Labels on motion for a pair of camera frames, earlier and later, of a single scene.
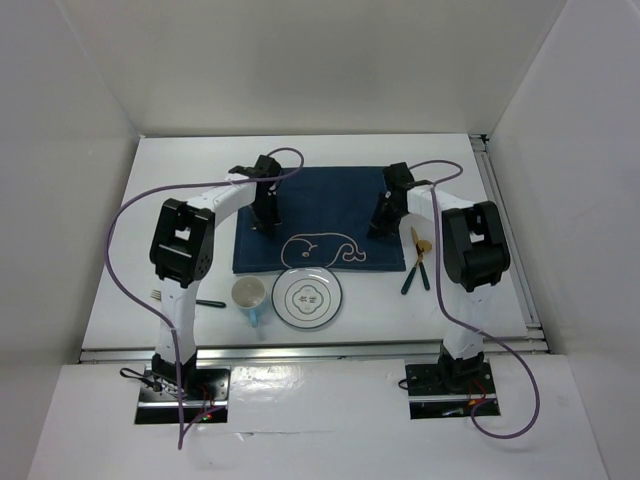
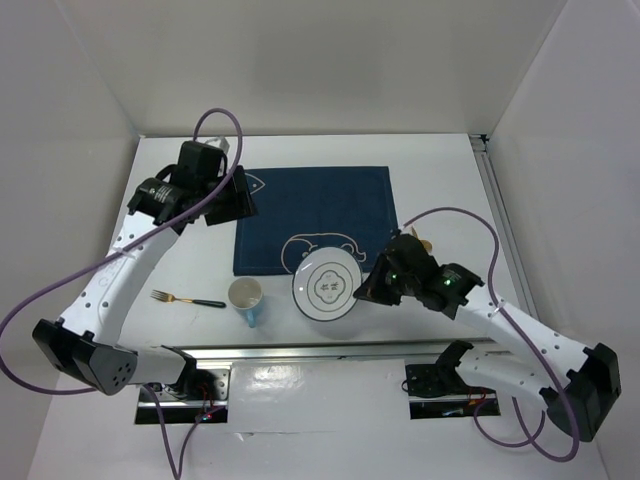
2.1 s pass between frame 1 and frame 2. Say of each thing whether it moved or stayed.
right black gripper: moved
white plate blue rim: moved
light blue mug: stayed
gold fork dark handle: stayed
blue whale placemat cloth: stayed
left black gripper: moved
